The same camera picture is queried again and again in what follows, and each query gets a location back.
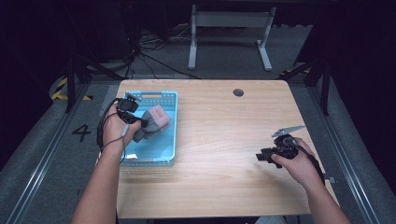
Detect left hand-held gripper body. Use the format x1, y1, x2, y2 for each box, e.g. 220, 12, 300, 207
116, 91, 143, 124

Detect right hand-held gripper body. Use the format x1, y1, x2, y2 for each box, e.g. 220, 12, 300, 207
271, 124, 307, 161

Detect light blue plastic basket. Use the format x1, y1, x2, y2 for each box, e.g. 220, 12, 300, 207
119, 90, 179, 168

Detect person's right hand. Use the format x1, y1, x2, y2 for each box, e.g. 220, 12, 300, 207
271, 137, 320, 189

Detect person's left hand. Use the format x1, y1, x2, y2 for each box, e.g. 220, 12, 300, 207
102, 104, 142, 157

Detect grey floor tape strip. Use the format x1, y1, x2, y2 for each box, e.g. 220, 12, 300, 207
98, 84, 120, 119

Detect black metal stand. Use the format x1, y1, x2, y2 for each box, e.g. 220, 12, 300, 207
277, 55, 332, 117
63, 52, 126, 114

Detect yellow black hazard tape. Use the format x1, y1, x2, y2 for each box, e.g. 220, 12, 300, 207
50, 77, 94, 102

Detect grey wrist strap cord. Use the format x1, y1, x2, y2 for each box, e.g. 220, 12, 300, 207
98, 123, 131, 164

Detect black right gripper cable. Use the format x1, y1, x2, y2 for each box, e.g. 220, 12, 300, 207
290, 138, 325, 183

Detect long black floor cable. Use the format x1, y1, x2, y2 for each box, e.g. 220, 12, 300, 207
136, 50, 201, 80

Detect aluminium floor rail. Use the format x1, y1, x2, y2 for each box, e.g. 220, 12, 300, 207
305, 85, 381, 224
5, 82, 92, 224

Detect tangle of floor cables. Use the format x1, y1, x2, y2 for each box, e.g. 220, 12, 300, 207
124, 23, 192, 54

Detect white metal desk frame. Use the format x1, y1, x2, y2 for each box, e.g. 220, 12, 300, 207
187, 4, 277, 72

